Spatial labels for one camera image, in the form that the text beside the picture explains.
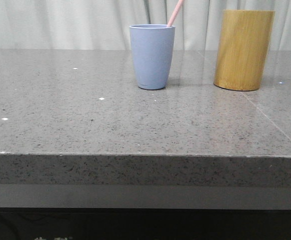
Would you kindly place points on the blue plastic cup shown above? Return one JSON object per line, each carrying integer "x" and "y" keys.
{"x": 152, "y": 52}

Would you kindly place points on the pink chopstick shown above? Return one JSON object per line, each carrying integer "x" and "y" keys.
{"x": 175, "y": 13}

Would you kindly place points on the grey-white curtain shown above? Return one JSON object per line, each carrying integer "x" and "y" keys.
{"x": 104, "y": 24}

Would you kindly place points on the bamboo cylinder cup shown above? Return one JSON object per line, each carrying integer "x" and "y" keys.
{"x": 242, "y": 50}

